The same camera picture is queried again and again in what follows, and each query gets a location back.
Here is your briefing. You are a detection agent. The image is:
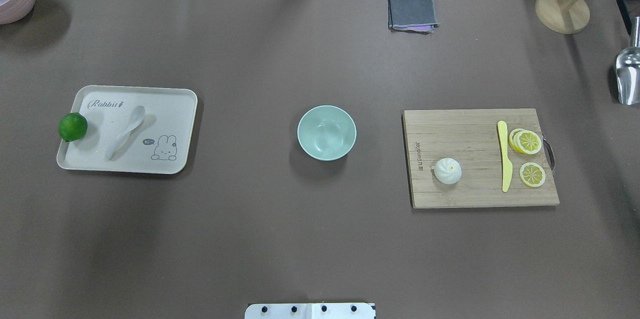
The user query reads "white plastic spoon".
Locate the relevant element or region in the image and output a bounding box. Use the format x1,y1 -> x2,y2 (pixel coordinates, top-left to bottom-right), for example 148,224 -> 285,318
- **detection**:
104,105 -> 146,161

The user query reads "mint green bowl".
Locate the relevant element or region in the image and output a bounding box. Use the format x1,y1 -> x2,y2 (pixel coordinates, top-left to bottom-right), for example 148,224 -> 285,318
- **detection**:
296,105 -> 358,162

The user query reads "bamboo cutting board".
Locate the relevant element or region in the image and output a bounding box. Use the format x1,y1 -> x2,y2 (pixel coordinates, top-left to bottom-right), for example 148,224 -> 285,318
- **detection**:
402,108 -> 559,209

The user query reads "cream rabbit print tray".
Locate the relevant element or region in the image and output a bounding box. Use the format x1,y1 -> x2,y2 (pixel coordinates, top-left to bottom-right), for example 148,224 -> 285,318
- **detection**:
56,85 -> 198,174

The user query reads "folded grey cloth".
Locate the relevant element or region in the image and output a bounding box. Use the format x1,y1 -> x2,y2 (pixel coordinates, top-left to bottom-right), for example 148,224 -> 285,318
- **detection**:
387,0 -> 441,34

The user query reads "yellow plastic knife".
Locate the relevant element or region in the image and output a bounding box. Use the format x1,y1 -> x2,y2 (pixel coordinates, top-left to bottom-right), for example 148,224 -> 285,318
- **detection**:
496,120 -> 514,193

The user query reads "upper lemon slice stack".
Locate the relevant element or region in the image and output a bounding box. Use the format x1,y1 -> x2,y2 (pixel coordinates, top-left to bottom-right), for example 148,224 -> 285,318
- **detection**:
508,129 -> 543,155

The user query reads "green lime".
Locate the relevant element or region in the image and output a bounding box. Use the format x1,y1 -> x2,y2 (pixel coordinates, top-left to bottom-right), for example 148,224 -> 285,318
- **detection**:
58,112 -> 89,142

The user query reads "wooden mug tree stand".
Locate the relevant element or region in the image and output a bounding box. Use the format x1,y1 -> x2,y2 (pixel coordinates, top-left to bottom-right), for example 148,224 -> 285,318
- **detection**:
534,0 -> 590,35

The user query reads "metal scoop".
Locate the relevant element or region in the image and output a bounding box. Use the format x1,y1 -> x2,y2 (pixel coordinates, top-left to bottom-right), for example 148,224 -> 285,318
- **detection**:
615,16 -> 640,106

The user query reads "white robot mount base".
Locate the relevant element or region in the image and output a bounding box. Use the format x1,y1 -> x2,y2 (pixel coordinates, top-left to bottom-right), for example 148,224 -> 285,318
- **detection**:
244,302 -> 377,319

